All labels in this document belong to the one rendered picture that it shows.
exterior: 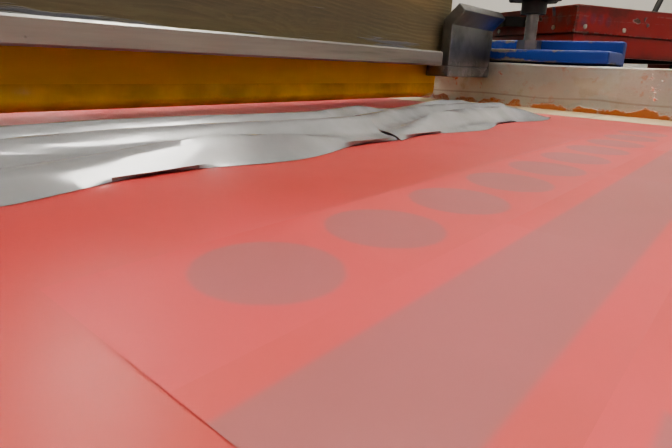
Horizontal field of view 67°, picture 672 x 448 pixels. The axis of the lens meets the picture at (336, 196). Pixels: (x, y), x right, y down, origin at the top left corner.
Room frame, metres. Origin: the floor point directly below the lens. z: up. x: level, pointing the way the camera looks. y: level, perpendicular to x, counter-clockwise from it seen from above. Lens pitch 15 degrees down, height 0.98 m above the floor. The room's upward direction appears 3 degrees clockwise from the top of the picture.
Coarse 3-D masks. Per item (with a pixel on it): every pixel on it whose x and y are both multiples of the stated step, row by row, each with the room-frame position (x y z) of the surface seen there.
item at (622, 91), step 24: (504, 72) 0.44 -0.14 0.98; (528, 72) 0.43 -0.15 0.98; (552, 72) 0.42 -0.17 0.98; (576, 72) 0.40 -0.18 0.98; (600, 72) 0.39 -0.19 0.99; (624, 72) 0.38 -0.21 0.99; (648, 72) 0.37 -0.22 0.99; (432, 96) 0.48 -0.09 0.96; (456, 96) 0.47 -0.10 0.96; (480, 96) 0.45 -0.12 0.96; (504, 96) 0.44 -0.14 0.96; (528, 96) 0.43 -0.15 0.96; (552, 96) 0.41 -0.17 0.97; (576, 96) 0.40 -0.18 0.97; (600, 96) 0.39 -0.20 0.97; (624, 96) 0.38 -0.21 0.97; (648, 96) 0.37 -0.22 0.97
